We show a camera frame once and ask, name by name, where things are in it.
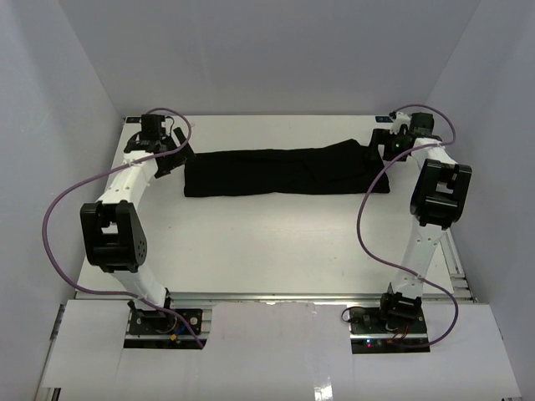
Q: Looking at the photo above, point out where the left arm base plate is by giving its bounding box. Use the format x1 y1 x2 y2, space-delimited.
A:
124 308 206 350

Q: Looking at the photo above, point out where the right black table label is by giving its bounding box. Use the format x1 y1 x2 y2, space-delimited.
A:
374 115 393 124

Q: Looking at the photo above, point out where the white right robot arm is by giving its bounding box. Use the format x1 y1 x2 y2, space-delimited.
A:
369 111 472 331

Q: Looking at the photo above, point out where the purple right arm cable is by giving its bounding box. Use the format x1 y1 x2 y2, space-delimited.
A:
341 103 461 350

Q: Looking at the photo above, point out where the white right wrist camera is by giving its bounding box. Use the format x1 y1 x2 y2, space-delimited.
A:
389 111 411 135

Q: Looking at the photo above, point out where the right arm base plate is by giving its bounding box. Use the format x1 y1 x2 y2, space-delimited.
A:
341 306 431 355

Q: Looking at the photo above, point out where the black t-shirt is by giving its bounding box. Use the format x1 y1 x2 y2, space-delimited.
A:
184 139 384 198

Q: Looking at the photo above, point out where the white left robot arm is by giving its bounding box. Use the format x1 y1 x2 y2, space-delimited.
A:
80 114 195 334

